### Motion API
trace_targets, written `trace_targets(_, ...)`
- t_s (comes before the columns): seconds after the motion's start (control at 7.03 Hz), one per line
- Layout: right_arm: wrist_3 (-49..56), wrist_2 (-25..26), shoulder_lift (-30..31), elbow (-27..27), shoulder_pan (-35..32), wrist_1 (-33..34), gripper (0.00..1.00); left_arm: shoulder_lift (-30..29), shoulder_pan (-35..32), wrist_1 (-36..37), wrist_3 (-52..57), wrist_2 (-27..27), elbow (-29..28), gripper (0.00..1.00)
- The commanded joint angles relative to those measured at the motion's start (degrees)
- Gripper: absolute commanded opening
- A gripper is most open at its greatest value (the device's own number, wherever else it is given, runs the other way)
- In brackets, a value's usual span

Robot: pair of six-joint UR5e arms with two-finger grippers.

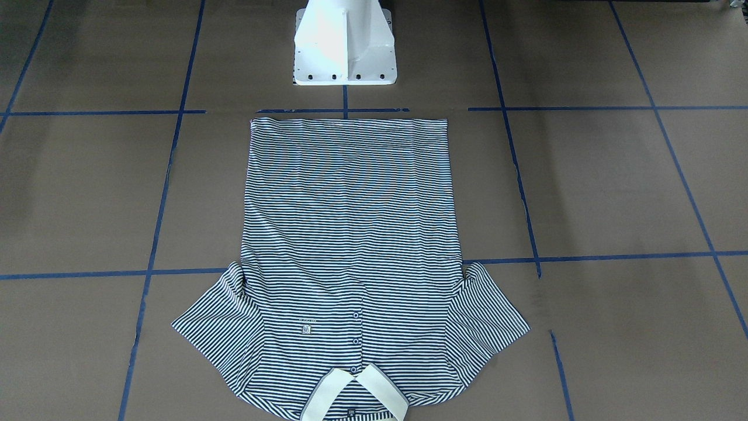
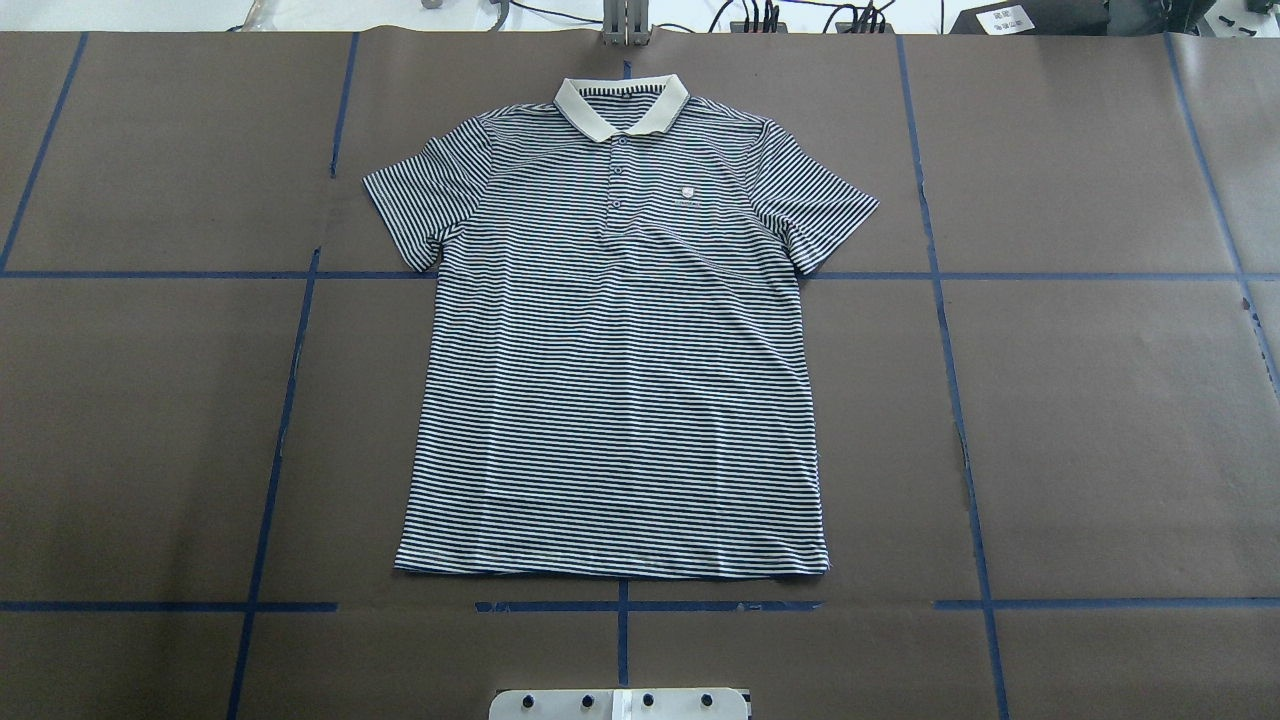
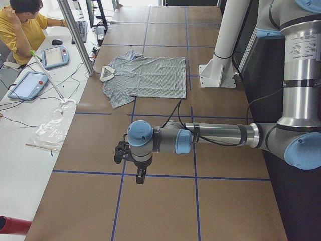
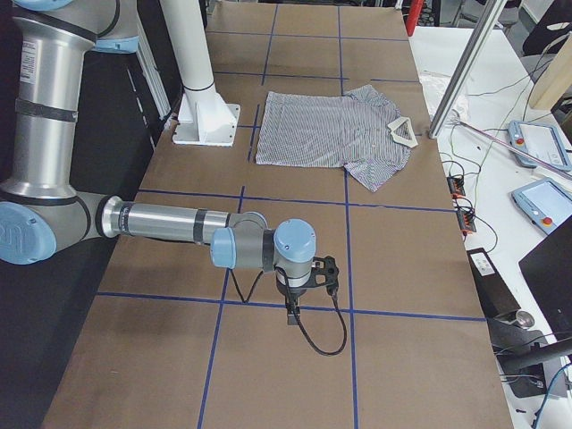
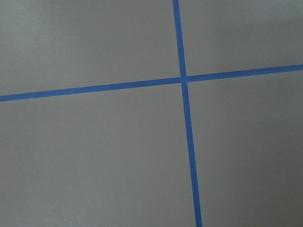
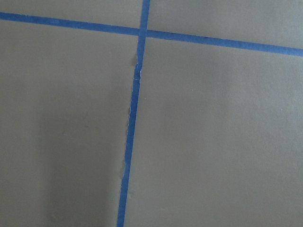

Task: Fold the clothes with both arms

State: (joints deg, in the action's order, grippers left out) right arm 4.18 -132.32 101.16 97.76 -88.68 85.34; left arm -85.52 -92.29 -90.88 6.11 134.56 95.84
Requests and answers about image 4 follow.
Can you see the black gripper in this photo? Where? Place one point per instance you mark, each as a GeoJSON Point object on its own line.
{"type": "Point", "coordinates": [296, 293]}

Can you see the striped polo shirt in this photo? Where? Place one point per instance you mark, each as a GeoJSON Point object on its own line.
{"type": "Point", "coordinates": [361, 131]}

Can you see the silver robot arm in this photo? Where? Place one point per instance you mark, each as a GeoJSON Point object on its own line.
{"type": "Point", "coordinates": [41, 212]}

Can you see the lower orange black connector block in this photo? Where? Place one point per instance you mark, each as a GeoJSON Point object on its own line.
{"type": "Point", "coordinates": [466, 220]}

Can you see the orange black connector block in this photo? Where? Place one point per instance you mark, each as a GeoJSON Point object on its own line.
{"type": "Point", "coordinates": [466, 220]}
{"type": "Point", "coordinates": [456, 186]}

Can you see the black box with label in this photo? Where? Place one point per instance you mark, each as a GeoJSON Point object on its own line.
{"type": "Point", "coordinates": [494, 295]}

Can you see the upper orange black connector block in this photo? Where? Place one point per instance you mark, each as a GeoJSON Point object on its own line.
{"type": "Point", "coordinates": [456, 186]}

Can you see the black monitor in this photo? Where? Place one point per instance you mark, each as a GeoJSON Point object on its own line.
{"type": "Point", "coordinates": [547, 271]}

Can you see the lower teach pendant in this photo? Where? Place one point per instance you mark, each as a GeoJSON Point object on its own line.
{"type": "Point", "coordinates": [545, 203]}

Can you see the teach pendant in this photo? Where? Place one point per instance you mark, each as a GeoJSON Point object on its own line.
{"type": "Point", "coordinates": [540, 141]}
{"type": "Point", "coordinates": [545, 203]}

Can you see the upper teach pendant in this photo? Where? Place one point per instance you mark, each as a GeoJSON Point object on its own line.
{"type": "Point", "coordinates": [540, 141]}

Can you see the wooden board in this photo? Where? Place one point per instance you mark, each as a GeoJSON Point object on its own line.
{"type": "Point", "coordinates": [554, 81]}

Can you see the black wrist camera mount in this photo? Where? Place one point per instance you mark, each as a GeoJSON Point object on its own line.
{"type": "Point", "coordinates": [324, 274]}

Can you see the white pedestal column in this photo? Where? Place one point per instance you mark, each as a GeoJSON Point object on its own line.
{"type": "Point", "coordinates": [204, 118]}

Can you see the aluminium frame post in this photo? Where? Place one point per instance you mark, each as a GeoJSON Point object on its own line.
{"type": "Point", "coordinates": [475, 44]}

